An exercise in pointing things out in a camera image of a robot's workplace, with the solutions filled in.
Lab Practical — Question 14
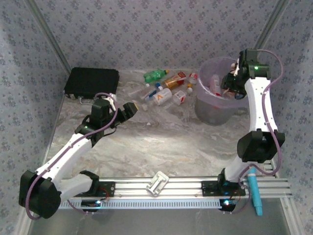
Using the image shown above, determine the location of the black hard case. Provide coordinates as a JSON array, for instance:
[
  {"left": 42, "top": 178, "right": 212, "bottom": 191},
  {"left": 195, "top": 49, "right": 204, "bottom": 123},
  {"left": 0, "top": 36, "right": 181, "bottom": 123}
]
[{"left": 64, "top": 67, "right": 120, "bottom": 106}]

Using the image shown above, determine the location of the white bottle orange V mark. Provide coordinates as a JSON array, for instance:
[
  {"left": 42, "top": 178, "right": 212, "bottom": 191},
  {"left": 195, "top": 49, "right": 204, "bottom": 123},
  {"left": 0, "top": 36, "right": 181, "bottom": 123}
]
[{"left": 141, "top": 87, "right": 173, "bottom": 111}]

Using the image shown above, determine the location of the controller board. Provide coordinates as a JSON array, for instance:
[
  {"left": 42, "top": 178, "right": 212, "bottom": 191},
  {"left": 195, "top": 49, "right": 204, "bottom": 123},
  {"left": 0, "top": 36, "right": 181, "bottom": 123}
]
[
  {"left": 219, "top": 198, "right": 237, "bottom": 212},
  {"left": 81, "top": 199, "right": 102, "bottom": 212}
]

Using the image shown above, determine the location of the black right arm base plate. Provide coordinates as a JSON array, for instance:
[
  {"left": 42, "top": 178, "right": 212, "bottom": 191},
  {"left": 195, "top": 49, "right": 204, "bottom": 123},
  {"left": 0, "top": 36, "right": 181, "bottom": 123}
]
[{"left": 201, "top": 180, "right": 246, "bottom": 197}]

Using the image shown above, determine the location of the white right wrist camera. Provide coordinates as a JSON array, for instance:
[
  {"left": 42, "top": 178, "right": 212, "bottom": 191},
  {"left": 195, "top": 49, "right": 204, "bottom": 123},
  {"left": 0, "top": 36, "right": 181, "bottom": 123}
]
[{"left": 230, "top": 57, "right": 243, "bottom": 76}]

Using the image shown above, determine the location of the clear bottle blue cap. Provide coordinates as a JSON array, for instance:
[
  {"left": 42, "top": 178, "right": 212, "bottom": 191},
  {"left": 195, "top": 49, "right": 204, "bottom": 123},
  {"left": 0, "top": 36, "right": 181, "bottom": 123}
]
[{"left": 144, "top": 83, "right": 164, "bottom": 101}]

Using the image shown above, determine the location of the right controller board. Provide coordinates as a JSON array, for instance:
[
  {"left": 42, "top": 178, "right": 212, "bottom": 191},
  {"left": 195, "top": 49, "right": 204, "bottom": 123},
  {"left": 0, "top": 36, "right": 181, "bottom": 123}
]
[{"left": 219, "top": 198, "right": 237, "bottom": 212}]

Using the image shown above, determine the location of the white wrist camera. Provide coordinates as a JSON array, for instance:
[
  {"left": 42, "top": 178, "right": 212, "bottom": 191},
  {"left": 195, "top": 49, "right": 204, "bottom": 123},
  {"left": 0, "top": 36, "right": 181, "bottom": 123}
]
[
  {"left": 230, "top": 57, "right": 243, "bottom": 76},
  {"left": 105, "top": 94, "right": 117, "bottom": 110}
]

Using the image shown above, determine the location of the amber juice bottle red label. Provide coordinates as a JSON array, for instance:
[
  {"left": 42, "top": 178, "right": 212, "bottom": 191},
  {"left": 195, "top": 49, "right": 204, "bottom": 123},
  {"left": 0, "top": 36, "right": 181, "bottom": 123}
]
[{"left": 163, "top": 71, "right": 187, "bottom": 89}]

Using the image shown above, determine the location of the white plastic bracket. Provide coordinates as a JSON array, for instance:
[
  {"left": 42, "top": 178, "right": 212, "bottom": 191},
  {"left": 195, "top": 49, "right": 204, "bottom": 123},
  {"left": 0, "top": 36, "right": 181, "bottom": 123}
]
[{"left": 146, "top": 170, "right": 170, "bottom": 196}]

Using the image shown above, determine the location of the light blue tool handle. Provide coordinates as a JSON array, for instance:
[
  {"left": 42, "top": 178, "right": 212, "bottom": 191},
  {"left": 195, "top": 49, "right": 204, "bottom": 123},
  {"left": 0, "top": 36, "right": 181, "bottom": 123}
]
[{"left": 246, "top": 167, "right": 264, "bottom": 216}]

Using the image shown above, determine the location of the silver metal mesh bin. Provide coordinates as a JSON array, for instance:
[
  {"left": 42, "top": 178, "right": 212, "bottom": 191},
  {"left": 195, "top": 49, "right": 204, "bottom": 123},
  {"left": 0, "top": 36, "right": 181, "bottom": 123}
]
[{"left": 195, "top": 57, "right": 247, "bottom": 126}]

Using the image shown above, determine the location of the slotted grey cable duct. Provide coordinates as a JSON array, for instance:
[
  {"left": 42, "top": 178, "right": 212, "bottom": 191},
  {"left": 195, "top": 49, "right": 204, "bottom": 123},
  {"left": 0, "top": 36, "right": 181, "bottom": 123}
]
[{"left": 58, "top": 198, "right": 222, "bottom": 210}]

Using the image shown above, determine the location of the aluminium rail beam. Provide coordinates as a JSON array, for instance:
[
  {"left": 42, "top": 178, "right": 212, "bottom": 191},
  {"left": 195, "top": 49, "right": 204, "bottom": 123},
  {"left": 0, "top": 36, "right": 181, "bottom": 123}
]
[{"left": 58, "top": 176, "right": 293, "bottom": 199}]

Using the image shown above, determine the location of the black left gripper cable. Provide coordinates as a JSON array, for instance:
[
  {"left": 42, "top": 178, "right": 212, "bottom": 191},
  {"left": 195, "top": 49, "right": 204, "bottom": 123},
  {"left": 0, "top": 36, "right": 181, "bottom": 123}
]
[{"left": 102, "top": 126, "right": 117, "bottom": 138}]

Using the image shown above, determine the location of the small bottle orange cap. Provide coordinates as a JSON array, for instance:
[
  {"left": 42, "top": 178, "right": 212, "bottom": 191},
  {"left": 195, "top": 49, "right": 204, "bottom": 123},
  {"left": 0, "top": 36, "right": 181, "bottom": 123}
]
[{"left": 187, "top": 72, "right": 199, "bottom": 89}]

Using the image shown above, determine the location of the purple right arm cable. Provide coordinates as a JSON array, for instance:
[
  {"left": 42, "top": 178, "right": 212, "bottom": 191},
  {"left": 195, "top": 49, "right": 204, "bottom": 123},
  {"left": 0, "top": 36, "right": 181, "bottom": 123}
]
[{"left": 221, "top": 48, "right": 284, "bottom": 215}]

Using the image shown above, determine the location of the clear bottle white cap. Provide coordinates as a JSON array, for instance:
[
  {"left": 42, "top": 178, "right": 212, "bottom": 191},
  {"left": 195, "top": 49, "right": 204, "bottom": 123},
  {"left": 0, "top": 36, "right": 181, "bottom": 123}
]
[{"left": 127, "top": 83, "right": 151, "bottom": 98}]

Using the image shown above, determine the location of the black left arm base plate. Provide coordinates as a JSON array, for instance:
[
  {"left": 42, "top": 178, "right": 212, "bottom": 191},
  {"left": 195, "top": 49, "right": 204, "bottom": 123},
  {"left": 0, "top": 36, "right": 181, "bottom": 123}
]
[{"left": 80, "top": 181, "right": 115, "bottom": 198}]

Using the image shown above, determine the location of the green plastic bottle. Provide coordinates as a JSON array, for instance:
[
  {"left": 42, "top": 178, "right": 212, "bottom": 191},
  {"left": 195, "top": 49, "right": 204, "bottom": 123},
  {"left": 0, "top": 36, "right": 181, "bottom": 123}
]
[{"left": 143, "top": 69, "right": 170, "bottom": 83}]

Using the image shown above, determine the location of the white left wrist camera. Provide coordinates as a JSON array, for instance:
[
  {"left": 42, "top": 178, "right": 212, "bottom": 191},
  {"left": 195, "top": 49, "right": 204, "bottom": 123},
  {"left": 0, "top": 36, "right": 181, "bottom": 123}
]
[{"left": 105, "top": 94, "right": 117, "bottom": 110}]

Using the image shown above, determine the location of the left controller board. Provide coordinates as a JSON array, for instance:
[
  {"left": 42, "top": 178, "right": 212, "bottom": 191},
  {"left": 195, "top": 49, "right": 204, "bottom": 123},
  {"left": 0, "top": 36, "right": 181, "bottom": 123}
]
[{"left": 81, "top": 199, "right": 102, "bottom": 212}]

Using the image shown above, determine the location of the red-white label bottle white cap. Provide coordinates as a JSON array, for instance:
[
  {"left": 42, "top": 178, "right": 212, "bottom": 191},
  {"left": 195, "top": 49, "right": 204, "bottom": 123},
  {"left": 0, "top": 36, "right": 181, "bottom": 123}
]
[{"left": 168, "top": 87, "right": 194, "bottom": 108}]

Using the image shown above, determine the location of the metal corner post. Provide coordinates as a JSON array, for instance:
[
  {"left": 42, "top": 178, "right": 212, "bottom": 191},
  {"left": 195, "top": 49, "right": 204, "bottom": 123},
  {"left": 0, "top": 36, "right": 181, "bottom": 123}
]
[
  {"left": 253, "top": 0, "right": 292, "bottom": 51},
  {"left": 24, "top": 0, "right": 72, "bottom": 75}
]

